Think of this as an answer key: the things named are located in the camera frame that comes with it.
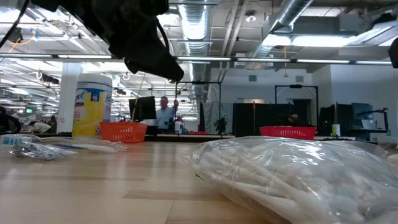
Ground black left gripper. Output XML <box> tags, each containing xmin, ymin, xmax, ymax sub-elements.
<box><xmin>30</xmin><ymin>0</ymin><xmax>185</xmax><ymax>82</ymax></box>

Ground bagged silver nail clipper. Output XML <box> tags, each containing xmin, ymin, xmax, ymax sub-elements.
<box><xmin>8</xmin><ymin>141</ymin><xmax>78</xmax><ymax>161</ymax></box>

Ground black flat monitor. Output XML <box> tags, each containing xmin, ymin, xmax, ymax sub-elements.
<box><xmin>129</xmin><ymin>95</ymin><xmax>157</xmax><ymax>123</ymax></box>

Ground long linear ceiling light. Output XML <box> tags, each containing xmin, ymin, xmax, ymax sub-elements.
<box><xmin>0</xmin><ymin>53</ymin><xmax>398</xmax><ymax>66</ymax></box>

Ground orange plastic basket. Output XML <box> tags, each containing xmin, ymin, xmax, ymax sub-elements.
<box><xmin>99</xmin><ymin>121</ymin><xmax>148</xmax><ymax>144</ymax></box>

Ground wipes canister with yellow label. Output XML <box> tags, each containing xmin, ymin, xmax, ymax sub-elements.
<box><xmin>72</xmin><ymin>73</ymin><xmax>113</xmax><ymax>137</ymax></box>

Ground tan wooden desk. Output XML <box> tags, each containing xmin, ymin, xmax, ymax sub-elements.
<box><xmin>155</xmin><ymin>133</ymin><xmax>236</xmax><ymax>139</ymax></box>

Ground white building pillar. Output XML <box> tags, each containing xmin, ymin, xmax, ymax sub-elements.
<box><xmin>57</xmin><ymin>62</ymin><xmax>84</xmax><ymax>134</ymax></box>

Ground black partition panel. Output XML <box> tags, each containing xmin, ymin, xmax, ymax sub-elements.
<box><xmin>232</xmin><ymin>102</ymin><xmax>293</xmax><ymax>136</ymax></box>

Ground red plastic basket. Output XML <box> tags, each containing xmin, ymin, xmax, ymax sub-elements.
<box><xmin>259</xmin><ymin>125</ymin><xmax>318</xmax><ymax>140</ymax></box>

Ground wide bright ceiling light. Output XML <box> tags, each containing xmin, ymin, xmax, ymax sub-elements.
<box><xmin>262</xmin><ymin>20</ymin><xmax>398</xmax><ymax>47</ymax></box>

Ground bagged white cotton swabs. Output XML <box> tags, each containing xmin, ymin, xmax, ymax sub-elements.
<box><xmin>179</xmin><ymin>136</ymin><xmax>398</xmax><ymax>224</ymax></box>

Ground blue-grey computer monitor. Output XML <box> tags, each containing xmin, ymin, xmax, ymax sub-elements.
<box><xmin>352</xmin><ymin>102</ymin><xmax>374</xmax><ymax>130</ymax></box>

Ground black camera rig frame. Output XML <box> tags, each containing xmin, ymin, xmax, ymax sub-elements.
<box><xmin>174</xmin><ymin>80</ymin><xmax>222</xmax><ymax>134</ymax></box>
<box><xmin>274</xmin><ymin>84</ymin><xmax>320</xmax><ymax>127</ymax></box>

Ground silver spiral round duct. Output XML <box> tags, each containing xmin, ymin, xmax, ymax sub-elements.
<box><xmin>245</xmin><ymin>0</ymin><xmax>313</xmax><ymax>68</ymax></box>
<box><xmin>177</xmin><ymin>2</ymin><xmax>214</xmax><ymax>100</ymax></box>

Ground yellow hanging cord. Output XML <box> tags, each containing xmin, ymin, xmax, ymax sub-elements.
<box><xmin>282</xmin><ymin>46</ymin><xmax>289</xmax><ymax>78</ymax></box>

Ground black ceiling device orange cable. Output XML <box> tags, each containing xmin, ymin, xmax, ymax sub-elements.
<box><xmin>9</xmin><ymin>27</ymin><xmax>40</xmax><ymax>52</ymax></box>

